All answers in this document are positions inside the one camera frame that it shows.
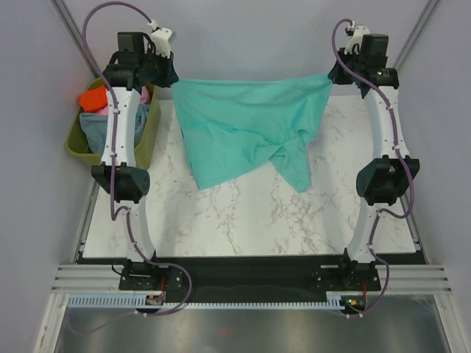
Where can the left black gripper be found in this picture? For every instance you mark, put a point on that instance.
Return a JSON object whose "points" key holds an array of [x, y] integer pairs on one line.
{"points": [[170, 76]]}

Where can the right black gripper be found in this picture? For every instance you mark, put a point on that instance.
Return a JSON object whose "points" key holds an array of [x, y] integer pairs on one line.
{"points": [[335, 76]]}

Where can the teal t shirt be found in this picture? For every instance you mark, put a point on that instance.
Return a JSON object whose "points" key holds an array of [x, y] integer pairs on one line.
{"points": [[231, 128]]}

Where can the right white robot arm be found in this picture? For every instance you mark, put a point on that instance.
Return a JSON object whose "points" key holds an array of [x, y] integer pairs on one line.
{"points": [[391, 172]]}

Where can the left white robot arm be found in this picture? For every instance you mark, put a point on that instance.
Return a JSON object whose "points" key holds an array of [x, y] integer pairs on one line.
{"points": [[141, 59]]}

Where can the pink t shirt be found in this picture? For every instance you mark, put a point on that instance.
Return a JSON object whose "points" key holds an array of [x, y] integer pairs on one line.
{"points": [[145, 99]]}

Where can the light blue t shirt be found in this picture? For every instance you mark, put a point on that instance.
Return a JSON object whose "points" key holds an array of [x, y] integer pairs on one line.
{"points": [[140, 120]]}

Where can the orange t shirt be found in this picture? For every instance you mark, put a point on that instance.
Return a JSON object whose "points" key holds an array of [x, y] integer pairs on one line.
{"points": [[93, 100]]}

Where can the grey blue t shirt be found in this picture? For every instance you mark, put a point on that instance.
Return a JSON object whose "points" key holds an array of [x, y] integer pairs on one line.
{"points": [[95, 128]]}

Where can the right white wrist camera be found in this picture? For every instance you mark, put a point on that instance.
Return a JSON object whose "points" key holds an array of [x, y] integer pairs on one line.
{"points": [[356, 33]]}

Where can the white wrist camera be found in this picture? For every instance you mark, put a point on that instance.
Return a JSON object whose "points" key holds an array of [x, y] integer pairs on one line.
{"points": [[356, 33], [161, 37]]}

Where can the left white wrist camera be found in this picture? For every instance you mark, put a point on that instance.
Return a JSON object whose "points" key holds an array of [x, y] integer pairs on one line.
{"points": [[161, 37]]}

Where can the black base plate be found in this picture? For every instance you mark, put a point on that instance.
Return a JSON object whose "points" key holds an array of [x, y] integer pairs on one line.
{"points": [[238, 279]]}

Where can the aluminium extrusion rail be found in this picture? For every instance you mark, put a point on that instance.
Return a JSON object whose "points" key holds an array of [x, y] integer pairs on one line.
{"points": [[78, 278]]}

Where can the white slotted cable duct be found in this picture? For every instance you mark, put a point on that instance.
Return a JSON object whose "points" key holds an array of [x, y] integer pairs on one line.
{"points": [[142, 301]]}

